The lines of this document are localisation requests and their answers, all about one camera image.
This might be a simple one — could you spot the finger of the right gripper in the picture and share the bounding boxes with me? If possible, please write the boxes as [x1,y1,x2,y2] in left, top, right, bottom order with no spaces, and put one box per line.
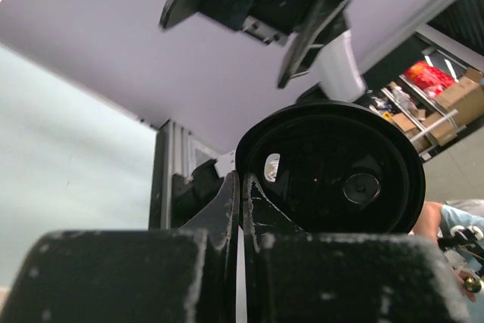
[277,0,351,89]

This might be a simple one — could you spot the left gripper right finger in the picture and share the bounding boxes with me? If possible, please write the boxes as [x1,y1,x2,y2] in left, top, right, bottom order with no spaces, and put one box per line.
[241,174,471,322]

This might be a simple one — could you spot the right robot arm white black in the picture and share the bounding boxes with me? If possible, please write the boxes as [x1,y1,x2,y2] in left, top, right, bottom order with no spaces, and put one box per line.
[160,0,366,102]

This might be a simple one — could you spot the person in blue shirt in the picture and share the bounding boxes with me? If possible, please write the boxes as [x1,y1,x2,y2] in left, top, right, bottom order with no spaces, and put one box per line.
[411,200,483,315]

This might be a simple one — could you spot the black coffee cup lid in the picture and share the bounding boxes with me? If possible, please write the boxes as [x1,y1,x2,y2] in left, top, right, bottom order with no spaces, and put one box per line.
[235,101,426,234]

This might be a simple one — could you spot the storage shelf with boxes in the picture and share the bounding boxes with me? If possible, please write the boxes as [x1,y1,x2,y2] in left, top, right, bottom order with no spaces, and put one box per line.
[369,57,483,163]

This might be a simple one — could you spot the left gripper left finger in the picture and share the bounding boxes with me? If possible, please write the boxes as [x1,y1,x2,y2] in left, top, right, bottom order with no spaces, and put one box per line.
[1,172,239,323]

